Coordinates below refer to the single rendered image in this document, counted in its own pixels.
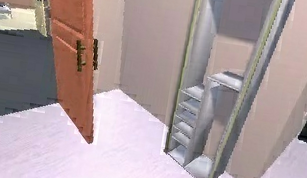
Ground grey built-in closet shelves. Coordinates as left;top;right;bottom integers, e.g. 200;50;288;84
159;0;297;178

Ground orange wooden room door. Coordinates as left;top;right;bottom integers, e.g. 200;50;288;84
18;0;115;146

